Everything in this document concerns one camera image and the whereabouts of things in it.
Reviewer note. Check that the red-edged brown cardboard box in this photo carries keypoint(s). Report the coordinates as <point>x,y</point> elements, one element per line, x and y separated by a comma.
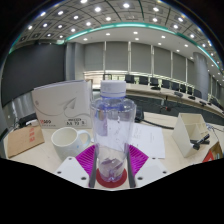
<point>215,153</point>

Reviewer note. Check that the white copy paper box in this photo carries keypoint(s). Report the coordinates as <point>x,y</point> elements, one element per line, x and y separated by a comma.
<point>61,103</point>

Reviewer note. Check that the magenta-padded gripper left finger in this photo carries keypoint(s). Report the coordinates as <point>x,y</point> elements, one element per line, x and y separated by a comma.
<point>75,168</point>

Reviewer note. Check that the brown paper envelope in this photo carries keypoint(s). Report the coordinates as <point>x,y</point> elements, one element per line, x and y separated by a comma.
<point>23,141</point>

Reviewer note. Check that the long curved conference desk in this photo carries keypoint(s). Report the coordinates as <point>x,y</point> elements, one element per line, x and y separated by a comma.
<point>150,90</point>

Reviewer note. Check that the white ceramic mug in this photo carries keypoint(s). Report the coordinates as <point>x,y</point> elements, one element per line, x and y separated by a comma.
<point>66,143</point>

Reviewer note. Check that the round ceiling lights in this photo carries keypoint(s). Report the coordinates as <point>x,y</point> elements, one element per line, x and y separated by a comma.
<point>97,9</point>

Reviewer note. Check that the clear plastic water bottle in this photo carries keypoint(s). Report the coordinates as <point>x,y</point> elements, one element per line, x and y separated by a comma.
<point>113,133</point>

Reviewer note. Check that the white open cardboard box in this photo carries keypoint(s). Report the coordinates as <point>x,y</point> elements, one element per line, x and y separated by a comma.
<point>183,133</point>

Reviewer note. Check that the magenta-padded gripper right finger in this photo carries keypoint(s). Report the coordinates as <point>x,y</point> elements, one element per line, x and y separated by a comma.
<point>148,170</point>

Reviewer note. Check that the black desk console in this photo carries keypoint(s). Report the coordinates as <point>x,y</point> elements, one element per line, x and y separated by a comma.
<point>139,115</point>

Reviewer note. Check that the white printed paper sheet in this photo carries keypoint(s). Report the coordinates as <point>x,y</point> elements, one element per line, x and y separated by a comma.
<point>148,140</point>

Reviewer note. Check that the black flat device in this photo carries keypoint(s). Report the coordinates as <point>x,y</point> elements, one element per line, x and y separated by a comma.
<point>26,120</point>

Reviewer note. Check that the black office chairs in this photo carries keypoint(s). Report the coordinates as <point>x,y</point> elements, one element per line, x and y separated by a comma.
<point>155,81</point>

